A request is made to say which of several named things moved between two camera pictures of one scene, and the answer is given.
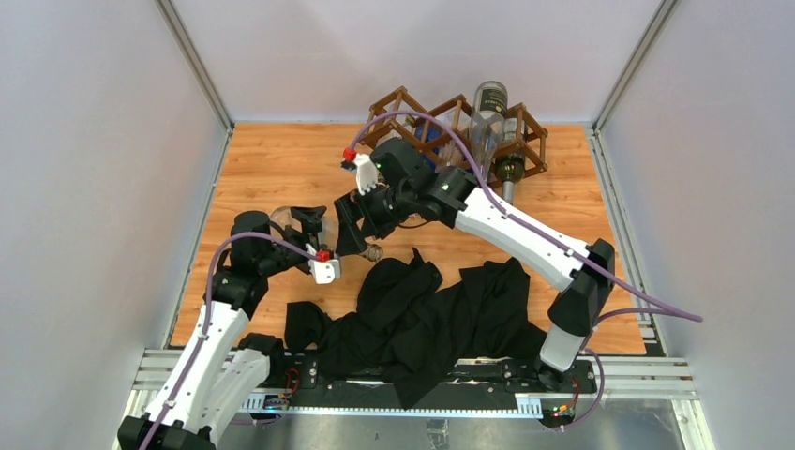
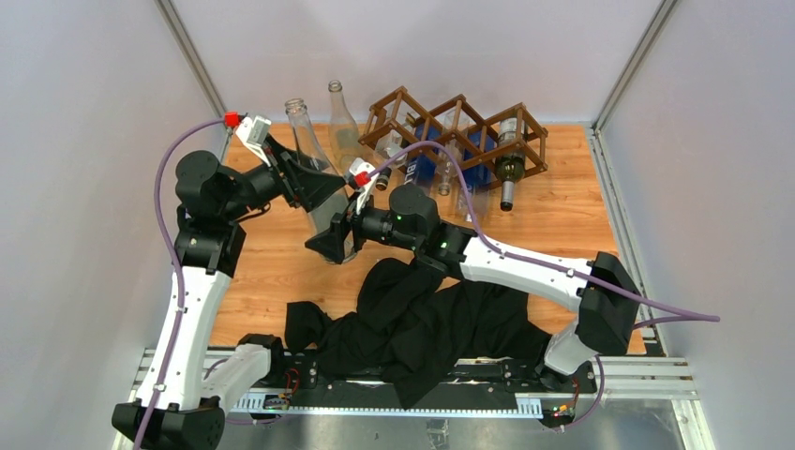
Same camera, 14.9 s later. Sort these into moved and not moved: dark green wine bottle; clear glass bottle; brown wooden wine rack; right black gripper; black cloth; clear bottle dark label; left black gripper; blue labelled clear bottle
Moved: clear glass bottle; left black gripper; clear bottle dark label
Not moved: dark green wine bottle; black cloth; right black gripper; brown wooden wine rack; blue labelled clear bottle
